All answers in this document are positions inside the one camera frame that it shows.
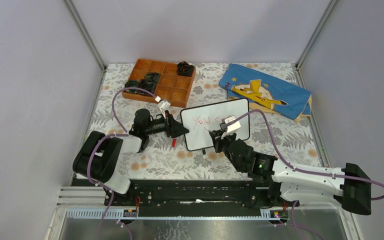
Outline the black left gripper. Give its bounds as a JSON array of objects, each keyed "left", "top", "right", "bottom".
[{"left": 144, "top": 110, "right": 190, "bottom": 139}]

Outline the white whiteboard black frame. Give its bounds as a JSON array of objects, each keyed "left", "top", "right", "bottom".
[{"left": 180, "top": 98, "right": 250, "bottom": 152}]

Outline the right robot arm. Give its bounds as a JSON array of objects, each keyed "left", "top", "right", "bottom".
[{"left": 209, "top": 129, "right": 372, "bottom": 216}]

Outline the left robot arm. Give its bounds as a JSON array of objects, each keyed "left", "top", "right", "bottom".
[{"left": 72, "top": 108, "right": 190, "bottom": 206}]

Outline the floral tablecloth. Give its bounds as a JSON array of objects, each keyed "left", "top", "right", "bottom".
[{"left": 90, "top": 63, "right": 326, "bottom": 180}]

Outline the wooden compartment tray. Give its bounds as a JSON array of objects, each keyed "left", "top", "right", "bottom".
[{"left": 122, "top": 58, "right": 196, "bottom": 108}]

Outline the blue pikachu cloth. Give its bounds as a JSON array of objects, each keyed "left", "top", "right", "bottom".
[{"left": 218, "top": 63, "right": 312, "bottom": 122}]

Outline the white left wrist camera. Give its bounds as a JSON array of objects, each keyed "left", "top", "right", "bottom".
[{"left": 154, "top": 96, "right": 171, "bottom": 118}]

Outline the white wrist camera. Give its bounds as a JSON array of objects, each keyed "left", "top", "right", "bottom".
[
  {"left": 154, "top": 96, "right": 171, "bottom": 118},
  {"left": 220, "top": 115, "right": 241, "bottom": 135}
]

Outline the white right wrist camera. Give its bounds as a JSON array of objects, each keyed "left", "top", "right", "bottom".
[{"left": 220, "top": 115, "right": 241, "bottom": 135}]

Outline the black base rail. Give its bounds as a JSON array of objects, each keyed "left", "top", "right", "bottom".
[{"left": 97, "top": 179, "right": 286, "bottom": 218}]

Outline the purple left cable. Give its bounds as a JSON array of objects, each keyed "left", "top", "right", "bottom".
[{"left": 85, "top": 87, "right": 161, "bottom": 240}]

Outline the black cable coil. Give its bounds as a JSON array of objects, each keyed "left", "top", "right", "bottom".
[
  {"left": 137, "top": 80, "right": 156, "bottom": 98},
  {"left": 177, "top": 61, "right": 195, "bottom": 78},
  {"left": 124, "top": 80, "right": 141, "bottom": 94},
  {"left": 144, "top": 72, "right": 161, "bottom": 86}
]

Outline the aluminium frame post left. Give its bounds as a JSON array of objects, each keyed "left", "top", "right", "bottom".
[{"left": 62, "top": 0, "right": 107, "bottom": 71}]

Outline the aluminium frame post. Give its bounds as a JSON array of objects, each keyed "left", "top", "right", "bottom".
[
  {"left": 295, "top": 0, "right": 339, "bottom": 69},
  {"left": 62, "top": 0, "right": 107, "bottom": 71}
]

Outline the aluminium frame post right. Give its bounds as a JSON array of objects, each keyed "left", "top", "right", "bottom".
[{"left": 295, "top": 0, "right": 339, "bottom": 69}]

